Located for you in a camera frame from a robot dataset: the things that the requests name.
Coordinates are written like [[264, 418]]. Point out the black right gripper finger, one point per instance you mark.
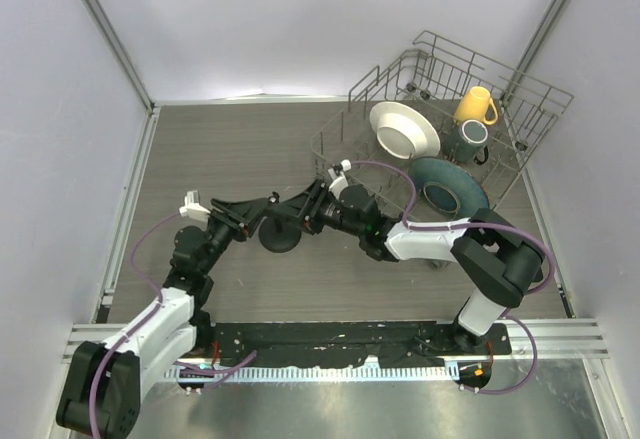
[[295, 208], [313, 194]]

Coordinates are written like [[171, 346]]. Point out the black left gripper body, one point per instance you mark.
[[220, 234]]

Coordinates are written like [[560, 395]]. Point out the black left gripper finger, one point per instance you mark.
[[249, 224], [240, 209]]

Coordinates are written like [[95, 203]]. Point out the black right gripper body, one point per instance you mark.
[[327, 213]]

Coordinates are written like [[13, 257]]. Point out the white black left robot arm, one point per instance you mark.
[[107, 381]]

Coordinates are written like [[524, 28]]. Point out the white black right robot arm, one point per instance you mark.
[[500, 263]]

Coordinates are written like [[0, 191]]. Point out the black phone stand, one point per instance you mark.
[[278, 235]]

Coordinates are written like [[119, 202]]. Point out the white deep plate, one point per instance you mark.
[[403, 132]]

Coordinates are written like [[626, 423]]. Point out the teal ceramic plate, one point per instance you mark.
[[447, 188]]

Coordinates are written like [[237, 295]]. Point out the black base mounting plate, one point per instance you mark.
[[339, 345]]

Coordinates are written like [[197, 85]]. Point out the dark green mug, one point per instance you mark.
[[468, 141]]

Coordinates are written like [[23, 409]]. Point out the yellow mug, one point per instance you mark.
[[477, 104]]

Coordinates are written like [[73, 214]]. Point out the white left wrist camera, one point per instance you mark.
[[193, 209]]

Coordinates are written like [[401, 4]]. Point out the grey wire dish rack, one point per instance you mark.
[[432, 77]]

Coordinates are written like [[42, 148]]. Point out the white perforated cable duct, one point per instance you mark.
[[369, 372]]

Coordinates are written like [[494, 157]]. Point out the left aluminium frame post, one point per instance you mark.
[[109, 34]]

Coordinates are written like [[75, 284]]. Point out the aluminium corner frame post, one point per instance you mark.
[[536, 43]]

